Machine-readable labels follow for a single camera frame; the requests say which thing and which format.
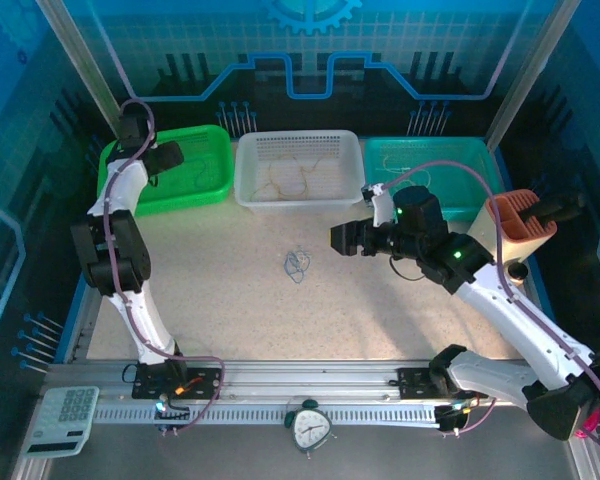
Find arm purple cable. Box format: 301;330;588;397
102;98;227;435
374;159;600;435

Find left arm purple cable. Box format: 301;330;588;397
102;98;227;435

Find black mount plate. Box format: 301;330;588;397
397;367;489;401
132;362;224;401

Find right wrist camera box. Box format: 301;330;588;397
360;182;397;229

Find aluminium frame post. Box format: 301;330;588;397
34;0;134;141
484;0;581;151

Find green plastic basket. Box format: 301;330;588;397
95;123;235;217

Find pink dome with white base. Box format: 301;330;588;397
577;403;600;441

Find black handles in holder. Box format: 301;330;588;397
522;192;589;226

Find white plastic basket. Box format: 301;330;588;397
233;129;366;215

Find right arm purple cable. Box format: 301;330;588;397
374;159;600;435

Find left black mount plate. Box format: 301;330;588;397
132;362;224;401

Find beige holder with orange top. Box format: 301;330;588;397
467;188;559;274

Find teal plastic basket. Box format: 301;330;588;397
362;136;504;224

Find teal alarm clock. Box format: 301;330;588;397
284;398;339;456

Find right black mount plate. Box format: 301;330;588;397
397;367;489;401

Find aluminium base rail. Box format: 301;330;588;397
44;357;531;409

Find slotted grey cable duct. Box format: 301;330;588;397
93;403;444;432

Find white calculator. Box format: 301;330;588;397
22;385;101;459

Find thin tan cable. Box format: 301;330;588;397
251;164;284;200
269;154;327;197

